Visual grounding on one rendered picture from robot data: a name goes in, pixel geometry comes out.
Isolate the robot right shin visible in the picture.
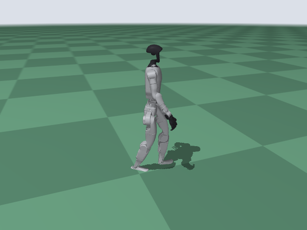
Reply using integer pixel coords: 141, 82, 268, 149
133, 144, 150, 169

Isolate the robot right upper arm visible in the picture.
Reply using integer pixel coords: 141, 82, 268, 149
147, 69, 158, 101

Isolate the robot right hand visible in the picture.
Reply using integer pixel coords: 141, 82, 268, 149
165, 115, 177, 131

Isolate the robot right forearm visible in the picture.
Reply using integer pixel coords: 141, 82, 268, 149
155, 93, 171, 117

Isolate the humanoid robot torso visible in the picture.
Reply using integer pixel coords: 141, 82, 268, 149
144, 65, 162, 116

